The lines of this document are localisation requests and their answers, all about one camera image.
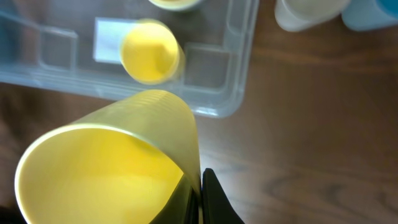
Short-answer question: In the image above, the light blue cup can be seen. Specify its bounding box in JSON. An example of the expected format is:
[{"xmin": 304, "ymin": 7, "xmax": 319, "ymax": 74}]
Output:
[{"xmin": 341, "ymin": 0, "xmax": 397, "ymax": 32}]

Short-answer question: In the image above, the yellow small bowl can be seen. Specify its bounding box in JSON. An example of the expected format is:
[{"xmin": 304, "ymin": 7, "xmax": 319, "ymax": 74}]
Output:
[{"xmin": 149, "ymin": 0, "xmax": 203, "ymax": 12}]

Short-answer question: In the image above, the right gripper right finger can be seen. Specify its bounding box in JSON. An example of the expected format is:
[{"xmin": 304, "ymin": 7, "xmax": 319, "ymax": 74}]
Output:
[{"xmin": 201, "ymin": 168, "xmax": 244, "ymax": 224}]

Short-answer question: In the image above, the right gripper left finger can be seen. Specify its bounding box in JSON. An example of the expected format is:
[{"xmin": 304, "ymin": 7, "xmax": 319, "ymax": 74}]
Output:
[{"xmin": 150, "ymin": 175, "xmax": 199, "ymax": 224}]

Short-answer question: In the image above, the cream cup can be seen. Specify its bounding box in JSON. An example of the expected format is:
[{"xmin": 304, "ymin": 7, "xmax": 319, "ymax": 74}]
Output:
[{"xmin": 274, "ymin": 0, "xmax": 351, "ymax": 32}]

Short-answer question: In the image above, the clear plastic storage container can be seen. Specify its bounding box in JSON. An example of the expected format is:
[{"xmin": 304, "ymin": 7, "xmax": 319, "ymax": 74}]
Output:
[{"xmin": 1, "ymin": 0, "xmax": 259, "ymax": 118}]

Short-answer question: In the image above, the yellow cup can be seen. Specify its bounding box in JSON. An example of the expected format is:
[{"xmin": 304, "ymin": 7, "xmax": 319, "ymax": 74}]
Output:
[
  {"xmin": 14, "ymin": 90, "xmax": 201, "ymax": 223},
  {"xmin": 119, "ymin": 19, "xmax": 186, "ymax": 85}
]

